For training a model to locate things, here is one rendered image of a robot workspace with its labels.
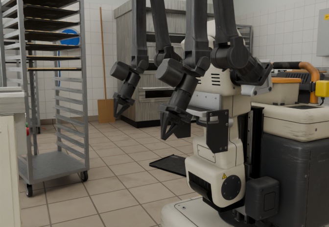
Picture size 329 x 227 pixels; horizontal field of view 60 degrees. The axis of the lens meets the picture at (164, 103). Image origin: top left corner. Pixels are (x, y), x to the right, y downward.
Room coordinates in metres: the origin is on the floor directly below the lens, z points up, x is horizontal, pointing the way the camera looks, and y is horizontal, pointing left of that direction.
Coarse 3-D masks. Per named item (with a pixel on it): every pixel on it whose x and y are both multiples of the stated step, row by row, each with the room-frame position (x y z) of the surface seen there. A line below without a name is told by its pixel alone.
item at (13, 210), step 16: (0, 128) 0.81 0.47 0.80; (0, 144) 0.81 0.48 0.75; (16, 144) 0.85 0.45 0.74; (0, 160) 0.81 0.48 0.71; (16, 160) 0.83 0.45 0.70; (0, 176) 0.81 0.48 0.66; (16, 176) 0.83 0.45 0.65; (0, 192) 0.80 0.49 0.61; (16, 192) 0.83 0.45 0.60; (0, 208) 0.80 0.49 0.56; (16, 208) 0.82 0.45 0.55; (0, 224) 0.80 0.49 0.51; (16, 224) 0.82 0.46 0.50
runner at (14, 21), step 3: (9, 21) 2.31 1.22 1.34; (12, 21) 2.24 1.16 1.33; (15, 21) 2.18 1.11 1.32; (3, 24) 2.46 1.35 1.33; (6, 24) 2.38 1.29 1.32; (9, 24) 2.31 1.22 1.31; (12, 24) 2.26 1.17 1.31; (15, 24) 2.26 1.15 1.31; (3, 27) 2.46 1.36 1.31; (6, 27) 2.45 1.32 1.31
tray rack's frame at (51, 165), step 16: (0, 0) 2.48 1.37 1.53; (0, 16) 2.47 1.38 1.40; (0, 32) 2.47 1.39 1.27; (0, 48) 2.46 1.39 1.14; (32, 80) 2.64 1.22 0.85; (32, 96) 2.64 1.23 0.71; (32, 112) 2.63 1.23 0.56; (32, 160) 2.47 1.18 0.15; (48, 160) 2.47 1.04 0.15; (64, 160) 2.47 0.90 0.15; (48, 176) 2.10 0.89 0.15
